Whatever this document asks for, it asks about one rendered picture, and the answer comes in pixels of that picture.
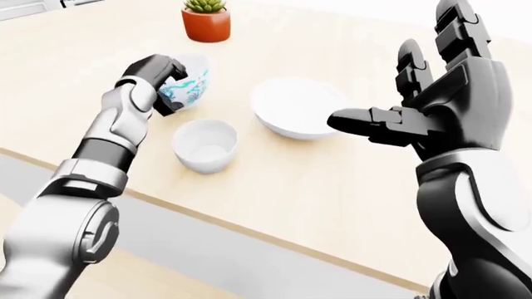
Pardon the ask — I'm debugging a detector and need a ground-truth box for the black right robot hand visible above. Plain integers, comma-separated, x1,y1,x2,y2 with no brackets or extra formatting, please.
327,0,515,162

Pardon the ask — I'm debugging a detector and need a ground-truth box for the white cabinet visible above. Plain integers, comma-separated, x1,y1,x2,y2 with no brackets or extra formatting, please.
0,0,105,22

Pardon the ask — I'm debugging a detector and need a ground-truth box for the large white bowl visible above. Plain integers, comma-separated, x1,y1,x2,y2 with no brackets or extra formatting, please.
250,77,351,140

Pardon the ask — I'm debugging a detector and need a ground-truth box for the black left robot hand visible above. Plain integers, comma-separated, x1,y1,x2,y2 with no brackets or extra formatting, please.
116,53,190,117

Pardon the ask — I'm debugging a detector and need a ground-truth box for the small white bowl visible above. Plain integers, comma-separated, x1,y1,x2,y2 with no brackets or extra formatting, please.
171,118,239,174

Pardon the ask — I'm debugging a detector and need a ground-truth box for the green succulent plant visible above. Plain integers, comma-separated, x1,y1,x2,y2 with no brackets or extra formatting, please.
183,0,228,14

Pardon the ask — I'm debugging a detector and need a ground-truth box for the terracotta plant pot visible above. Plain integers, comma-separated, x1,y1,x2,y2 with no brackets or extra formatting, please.
180,7,232,43

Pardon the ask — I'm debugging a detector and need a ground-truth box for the white bowl with teal pattern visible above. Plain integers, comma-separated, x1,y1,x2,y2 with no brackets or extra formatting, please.
157,52,212,112

